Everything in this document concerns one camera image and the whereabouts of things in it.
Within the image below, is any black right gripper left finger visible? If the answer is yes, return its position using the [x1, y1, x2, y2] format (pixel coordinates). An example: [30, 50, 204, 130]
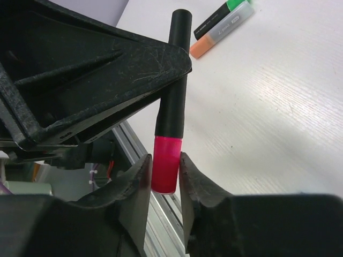
[1, 154, 152, 256]

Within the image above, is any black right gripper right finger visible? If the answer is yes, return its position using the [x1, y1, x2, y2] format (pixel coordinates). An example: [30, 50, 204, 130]
[179, 153, 342, 256]

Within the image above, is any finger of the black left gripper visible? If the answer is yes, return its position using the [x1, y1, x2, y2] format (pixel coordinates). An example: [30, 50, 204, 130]
[1, 1, 192, 150]

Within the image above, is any pink highlighter cap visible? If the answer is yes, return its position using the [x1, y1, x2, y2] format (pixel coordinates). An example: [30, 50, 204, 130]
[151, 136, 182, 194]

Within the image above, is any green cap black highlighter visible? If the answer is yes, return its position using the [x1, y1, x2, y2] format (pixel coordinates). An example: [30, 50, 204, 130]
[193, 0, 244, 40]

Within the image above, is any pastel orange grey highlighter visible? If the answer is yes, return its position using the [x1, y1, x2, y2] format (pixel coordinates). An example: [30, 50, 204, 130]
[190, 1, 254, 59]

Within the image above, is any aluminium table rail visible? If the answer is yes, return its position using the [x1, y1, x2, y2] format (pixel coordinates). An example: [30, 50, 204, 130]
[113, 121, 188, 256]

